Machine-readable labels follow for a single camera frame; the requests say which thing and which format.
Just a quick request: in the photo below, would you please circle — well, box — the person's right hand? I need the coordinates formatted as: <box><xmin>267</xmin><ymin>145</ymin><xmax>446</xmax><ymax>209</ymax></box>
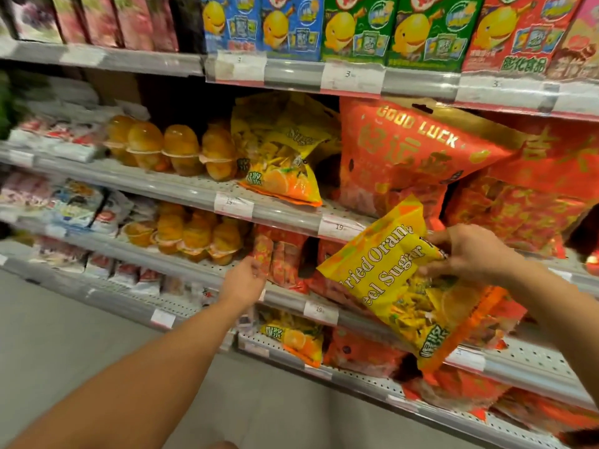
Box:
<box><xmin>419</xmin><ymin>224</ymin><xmax>521</xmax><ymax>288</ymax></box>

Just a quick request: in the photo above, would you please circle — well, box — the person's left hand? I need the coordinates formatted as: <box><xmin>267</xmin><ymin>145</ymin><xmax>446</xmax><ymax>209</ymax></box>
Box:
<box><xmin>218</xmin><ymin>256</ymin><xmax>268</xmax><ymax>308</ymax></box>

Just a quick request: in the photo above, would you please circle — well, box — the yellow dried orange candy bag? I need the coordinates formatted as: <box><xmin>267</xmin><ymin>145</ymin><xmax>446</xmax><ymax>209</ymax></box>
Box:
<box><xmin>231</xmin><ymin>91</ymin><xmax>342</xmax><ymax>207</ymax></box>
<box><xmin>259</xmin><ymin>315</ymin><xmax>325</xmax><ymax>368</ymax></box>
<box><xmin>317</xmin><ymin>195</ymin><xmax>510</xmax><ymax>373</ymax></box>

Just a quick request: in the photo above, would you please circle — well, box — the person's left forearm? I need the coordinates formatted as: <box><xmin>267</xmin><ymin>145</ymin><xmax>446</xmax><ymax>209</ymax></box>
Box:
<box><xmin>7</xmin><ymin>294</ymin><xmax>244</xmax><ymax>449</ymax></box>

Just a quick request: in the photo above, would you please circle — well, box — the person's right forearm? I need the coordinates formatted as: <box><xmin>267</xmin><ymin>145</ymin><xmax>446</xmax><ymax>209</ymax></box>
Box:
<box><xmin>503</xmin><ymin>257</ymin><xmax>599</xmax><ymax>407</ymax></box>

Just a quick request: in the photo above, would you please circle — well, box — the small red candy bag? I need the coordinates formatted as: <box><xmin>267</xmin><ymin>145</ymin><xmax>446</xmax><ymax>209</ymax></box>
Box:
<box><xmin>252</xmin><ymin>224</ymin><xmax>310</xmax><ymax>294</ymax></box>
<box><xmin>306</xmin><ymin>238</ymin><xmax>373</xmax><ymax>316</ymax></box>
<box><xmin>490</xmin><ymin>387</ymin><xmax>599</xmax><ymax>437</ymax></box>
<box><xmin>403</xmin><ymin>364</ymin><xmax>512</xmax><ymax>419</ymax></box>
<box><xmin>324</xmin><ymin>326</ymin><xmax>409</xmax><ymax>379</ymax></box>
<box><xmin>462</xmin><ymin>294</ymin><xmax>528</xmax><ymax>350</ymax></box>

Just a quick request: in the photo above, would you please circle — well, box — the grey metal shelf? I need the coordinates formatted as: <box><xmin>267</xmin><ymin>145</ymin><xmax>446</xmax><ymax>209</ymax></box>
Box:
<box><xmin>0</xmin><ymin>36</ymin><xmax>599</xmax><ymax>123</ymax></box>
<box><xmin>0</xmin><ymin>141</ymin><xmax>599</xmax><ymax>297</ymax></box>
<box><xmin>0</xmin><ymin>239</ymin><xmax>569</xmax><ymax>449</ymax></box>
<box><xmin>0</xmin><ymin>212</ymin><xmax>599</xmax><ymax>413</ymax></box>

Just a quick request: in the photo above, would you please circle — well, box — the white price tag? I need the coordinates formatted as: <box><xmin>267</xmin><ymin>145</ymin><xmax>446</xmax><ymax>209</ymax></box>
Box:
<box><xmin>444</xmin><ymin>348</ymin><xmax>487</xmax><ymax>373</ymax></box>
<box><xmin>303</xmin><ymin>301</ymin><xmax>340</xmax><ymax>326</ymax></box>
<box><xmin>214</xmin><ymin>51</ymin><xmax>268</xmax><ymax>83</ymax></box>
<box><xmin>318</xmin><ymin>214</ymin><xmax>368</xmax><ymax>244</ymax></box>
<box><xmin>150</xmin><ymin>308</ymin><xmax>177</xmax><ymax>330</ymax></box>
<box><xmin>320</xmin><ymin>60</ymin><xmax>386</xmax><ymax>95</ymax></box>
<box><xmin>214</xmin><ymin>192</ymin><xmax>255</xmax><ymax>220</ymax></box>
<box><xmin>455</xmin><ymin>72</ymin><xmax>561</xmax><ymax>112</ymax></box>

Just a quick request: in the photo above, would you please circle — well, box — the cluster of orange jelly tubs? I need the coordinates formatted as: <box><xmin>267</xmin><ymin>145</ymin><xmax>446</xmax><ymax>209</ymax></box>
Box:
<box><xmin>119</xmin><ymin>202</ymin><xmax>251</xmax><ymax>267</ymax></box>

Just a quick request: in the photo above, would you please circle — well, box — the large red gold candy bag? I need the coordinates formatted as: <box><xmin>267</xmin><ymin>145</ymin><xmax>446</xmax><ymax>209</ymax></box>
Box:
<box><xmin>442</xmin><ymin>119</ymin><xmax>599</xmax><ymax>258</ymax></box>
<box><xmin>338</xmin><ymin>97</ymin><xmax>527</xmax><ymax>221</ymax></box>

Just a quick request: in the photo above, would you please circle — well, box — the orange fruit jelly cup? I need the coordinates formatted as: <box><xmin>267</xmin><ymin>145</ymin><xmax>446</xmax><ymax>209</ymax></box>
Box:
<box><xmin>126</xmin><ymin>121</ymin><xmax>170</xmax><ymax>172</ymax></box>
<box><xmin>162</xmin><ymin>124</ymin><xmax>204</xmax><ymax>177</ymax></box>
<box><xmin>200</xmin><ymin>122</ymin><xmax>237</xmax><ymax>182</ymax></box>
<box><xmin>104</xmin><ymin>115</ymin><xmax>137</xmax><ymax>167</ymax></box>

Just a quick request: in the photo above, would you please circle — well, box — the row of white red pouches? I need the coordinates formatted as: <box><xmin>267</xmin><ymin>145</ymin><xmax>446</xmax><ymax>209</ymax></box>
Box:
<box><xmin>30</xmin><ymin>236</ymin><xmax>188</xmax><ymax>297</ymax></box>

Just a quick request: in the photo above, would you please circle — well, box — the stack of white blue packets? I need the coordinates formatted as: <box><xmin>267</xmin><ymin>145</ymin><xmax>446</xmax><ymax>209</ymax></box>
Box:
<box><xmin>0</xmin><ymin>172</ymin><xmax>157</xmax><ymax>236</ymax></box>

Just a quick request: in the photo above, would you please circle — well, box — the green snack box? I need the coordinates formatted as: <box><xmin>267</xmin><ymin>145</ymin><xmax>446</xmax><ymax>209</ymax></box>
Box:
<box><xmin>320</xmin><ymin>0</ymin><xmax>401</xmax><ymax>66</ymax></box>
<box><xmin>386</xmin><ymin>0</ymin><xmax>485</xmax><ymax>73</ymax></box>

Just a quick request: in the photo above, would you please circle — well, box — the stack of white red packets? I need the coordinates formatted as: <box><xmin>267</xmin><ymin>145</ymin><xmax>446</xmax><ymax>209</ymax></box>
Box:
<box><xmin>7</xmin><ymin>75</ymin><xmax>153</xmax><ymax>163</ymax></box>

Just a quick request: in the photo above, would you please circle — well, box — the red snack box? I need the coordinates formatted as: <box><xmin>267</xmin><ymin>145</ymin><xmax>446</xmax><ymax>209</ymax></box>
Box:
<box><xmin>461</xmin><ymin>0</ymin><xmax>586</xmax><ymax>76</ymax></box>

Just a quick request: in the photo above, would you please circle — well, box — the blue snack box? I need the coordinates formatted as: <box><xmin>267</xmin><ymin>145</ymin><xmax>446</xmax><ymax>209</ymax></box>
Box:
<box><xmin>200</xmin><ymin>0</ymin><xmax>263</xmax><ymax>54</ymax></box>
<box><xmin>260</xmin><ymin>0</ymin><xmax>326</xmax><ymax>62</ymax></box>

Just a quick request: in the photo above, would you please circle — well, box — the pink snack box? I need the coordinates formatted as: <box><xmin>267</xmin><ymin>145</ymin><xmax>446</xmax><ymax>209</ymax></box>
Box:
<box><xmin>545</xmin><ymin>0</ymin><xmax>599</xmax><ymax>82</ymax></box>

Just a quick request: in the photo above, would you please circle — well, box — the row of pink snack packets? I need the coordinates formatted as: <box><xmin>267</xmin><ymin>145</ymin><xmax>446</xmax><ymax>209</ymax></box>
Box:
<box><xmin>0</xmin><ymin>0</ymin><xmax>179</xmax><ymax>53</ymax></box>

